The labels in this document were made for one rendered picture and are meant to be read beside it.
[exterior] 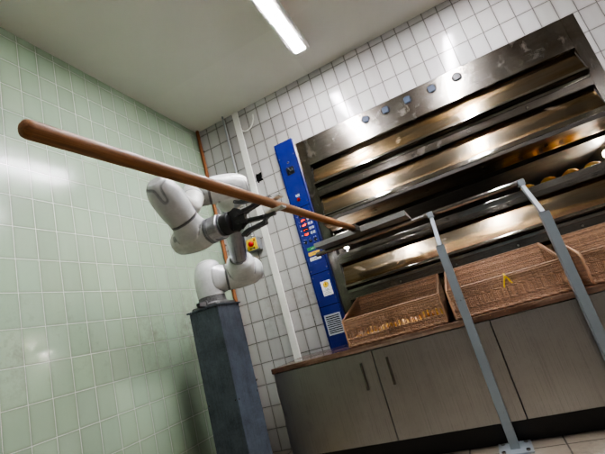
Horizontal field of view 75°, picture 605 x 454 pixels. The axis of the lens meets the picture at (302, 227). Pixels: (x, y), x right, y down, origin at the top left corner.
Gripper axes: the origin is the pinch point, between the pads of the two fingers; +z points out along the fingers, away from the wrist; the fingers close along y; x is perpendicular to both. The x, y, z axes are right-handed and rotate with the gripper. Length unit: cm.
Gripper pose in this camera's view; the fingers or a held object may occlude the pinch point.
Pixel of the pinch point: (274, 204)
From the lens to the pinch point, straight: 129.9
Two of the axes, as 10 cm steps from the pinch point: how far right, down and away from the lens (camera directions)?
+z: 8.8, -3.4, -3.4
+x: -3.9, -0.9, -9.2
